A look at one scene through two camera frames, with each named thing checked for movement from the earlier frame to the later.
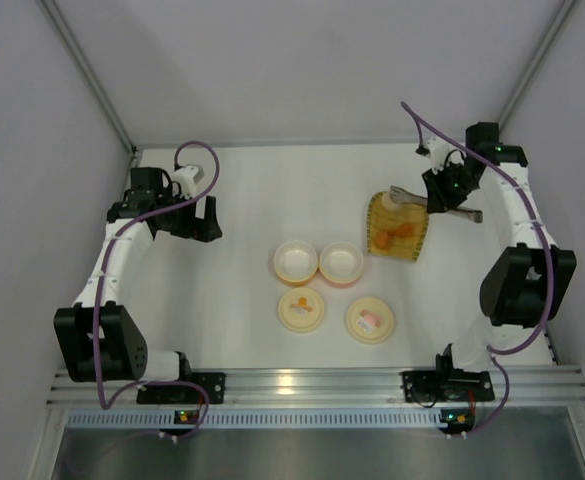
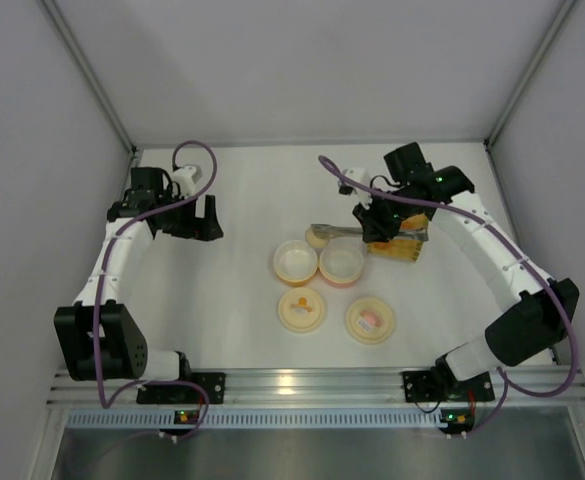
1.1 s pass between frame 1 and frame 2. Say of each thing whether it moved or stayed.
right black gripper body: moved
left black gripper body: stayed
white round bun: moved
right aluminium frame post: stayed
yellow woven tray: stayed
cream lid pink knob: stayed
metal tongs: moved
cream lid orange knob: stayed
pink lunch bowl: stayed
